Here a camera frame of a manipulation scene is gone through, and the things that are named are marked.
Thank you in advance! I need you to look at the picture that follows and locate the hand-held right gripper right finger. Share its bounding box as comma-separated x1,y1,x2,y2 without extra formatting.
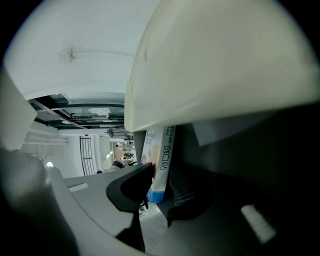
149,166,311,256

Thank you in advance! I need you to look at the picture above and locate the blue and white printed packet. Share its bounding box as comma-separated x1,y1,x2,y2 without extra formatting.
143,124,177,205

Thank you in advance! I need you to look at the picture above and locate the grey cardboard box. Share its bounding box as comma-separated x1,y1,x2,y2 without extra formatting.
124,0,320,181

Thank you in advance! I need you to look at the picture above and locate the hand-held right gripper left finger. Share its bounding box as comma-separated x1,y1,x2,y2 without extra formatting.
63,162,154,252

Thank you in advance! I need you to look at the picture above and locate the black metal grid frame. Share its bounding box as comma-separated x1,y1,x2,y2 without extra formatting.
79,135,98,174

